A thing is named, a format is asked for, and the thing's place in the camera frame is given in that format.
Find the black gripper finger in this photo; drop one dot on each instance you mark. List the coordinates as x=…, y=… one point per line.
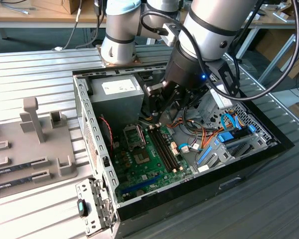
x=153, y=99
x=187, y=97

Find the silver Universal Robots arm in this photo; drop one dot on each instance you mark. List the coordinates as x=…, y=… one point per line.
x=209, y=22

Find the CPU socket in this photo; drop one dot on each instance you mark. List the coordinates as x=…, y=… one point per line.
x=141, y=156

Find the grey power supply unit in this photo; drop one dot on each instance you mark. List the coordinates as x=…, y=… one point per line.
x=117, y=107

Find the pale board connector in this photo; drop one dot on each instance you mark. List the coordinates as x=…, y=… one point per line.
x=176, y=152
x=173, y=145

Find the black RAM slot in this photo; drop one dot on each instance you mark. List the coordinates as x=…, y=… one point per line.
x=168, y=150
x=171, y=150
x=164, y=150
x=160, y=150

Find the blue disk carrier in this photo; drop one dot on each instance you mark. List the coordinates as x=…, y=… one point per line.
x=225, y=137

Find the black case fan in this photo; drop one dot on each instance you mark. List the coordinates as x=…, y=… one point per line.
x=106, y=134

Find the black stand pole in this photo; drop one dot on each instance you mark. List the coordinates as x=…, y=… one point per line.
x=243, y=39

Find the black open PC case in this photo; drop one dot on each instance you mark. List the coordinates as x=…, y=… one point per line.
x=93, y=129

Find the green motherboard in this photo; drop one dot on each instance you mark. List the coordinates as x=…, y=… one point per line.
x=149, y=174

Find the blue expansion slot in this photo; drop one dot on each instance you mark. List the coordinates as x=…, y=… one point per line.
x=139, y=184

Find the metal disk bay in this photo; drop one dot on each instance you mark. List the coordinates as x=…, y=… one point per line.
x=260, y=143

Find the silver coin battery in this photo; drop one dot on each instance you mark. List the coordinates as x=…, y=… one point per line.
x=139, y=192

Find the wooden desk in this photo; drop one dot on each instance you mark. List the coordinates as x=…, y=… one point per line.
x=15, y=15
x=271, y=21

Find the grey parts rack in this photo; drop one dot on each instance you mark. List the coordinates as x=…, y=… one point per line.
x=54, y=144

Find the open cardboard box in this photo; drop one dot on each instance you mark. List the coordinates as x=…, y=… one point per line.
x=289, y=10

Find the black latch with blue button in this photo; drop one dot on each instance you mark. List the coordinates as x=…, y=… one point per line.
x=81, y=207

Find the closed cardboard box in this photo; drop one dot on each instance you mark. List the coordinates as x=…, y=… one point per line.
x=52, y=5

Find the dark RAM stick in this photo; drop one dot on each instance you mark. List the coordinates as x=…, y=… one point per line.
x=5, y=170
x=5, y=185

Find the small silver wrist camera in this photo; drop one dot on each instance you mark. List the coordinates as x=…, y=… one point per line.
x=170, y=35

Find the blue disk bay rail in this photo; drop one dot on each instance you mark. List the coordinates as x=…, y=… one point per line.
x=204, y=155

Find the aluminium profile frame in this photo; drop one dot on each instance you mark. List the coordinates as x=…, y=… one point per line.
x=277, y=57

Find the metal expansion card bracket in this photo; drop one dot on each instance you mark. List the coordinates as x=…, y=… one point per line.
x=87, y=189

